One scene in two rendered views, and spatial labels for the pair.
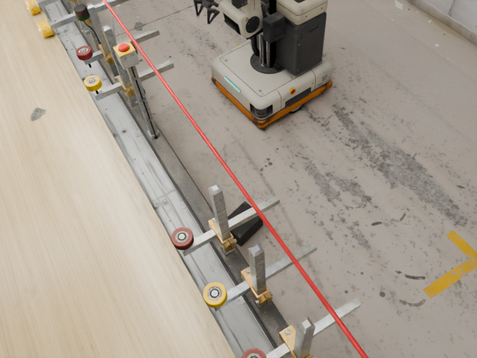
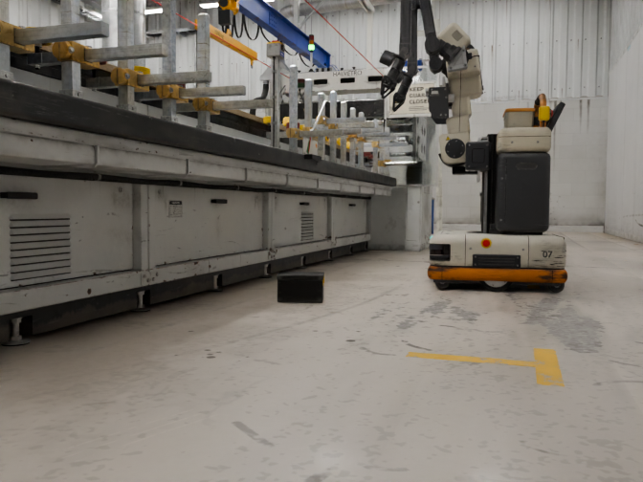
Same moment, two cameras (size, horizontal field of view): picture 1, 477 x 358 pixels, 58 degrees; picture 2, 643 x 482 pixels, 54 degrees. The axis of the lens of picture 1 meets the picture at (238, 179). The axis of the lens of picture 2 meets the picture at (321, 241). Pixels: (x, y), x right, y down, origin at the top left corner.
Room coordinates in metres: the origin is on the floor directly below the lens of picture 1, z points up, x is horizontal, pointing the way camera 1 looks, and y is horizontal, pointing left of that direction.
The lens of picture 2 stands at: (-0.71, -1.90, 0.41)
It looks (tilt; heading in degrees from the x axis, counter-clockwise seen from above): 3 degrees down; 42
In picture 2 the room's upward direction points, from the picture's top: straight up
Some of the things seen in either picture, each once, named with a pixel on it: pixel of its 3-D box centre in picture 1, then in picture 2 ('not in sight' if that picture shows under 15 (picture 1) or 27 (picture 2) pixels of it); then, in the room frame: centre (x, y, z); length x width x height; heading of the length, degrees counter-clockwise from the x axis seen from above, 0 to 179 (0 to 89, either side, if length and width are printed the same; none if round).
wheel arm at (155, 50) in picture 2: not in sight; (96, 55); (0.16, -0.26, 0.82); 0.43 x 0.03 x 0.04; 115
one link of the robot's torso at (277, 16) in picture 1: (254, 24); (463, 158); (2.27, -0.21, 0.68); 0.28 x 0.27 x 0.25; 30
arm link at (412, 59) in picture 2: not in sight; (411, 37); (2.37, 0.19, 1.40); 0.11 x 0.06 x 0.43; 30
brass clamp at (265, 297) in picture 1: (256, 285); (172, 93); (0.58, -0.02, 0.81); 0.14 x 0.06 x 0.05; 25
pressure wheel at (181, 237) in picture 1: (184, 243); not in sight; (0.76, 0.23, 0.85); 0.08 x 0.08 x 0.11
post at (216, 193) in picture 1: (222, 224); (203, 76); (0.79, 0.08, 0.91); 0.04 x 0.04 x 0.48; 25
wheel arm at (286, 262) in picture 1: (265, 275); (188, 94); (0.62, -0.05, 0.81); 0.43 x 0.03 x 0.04; 115
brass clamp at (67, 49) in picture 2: not in sight; (76, 54); (0.13, -0.22, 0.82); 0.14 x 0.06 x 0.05; 25
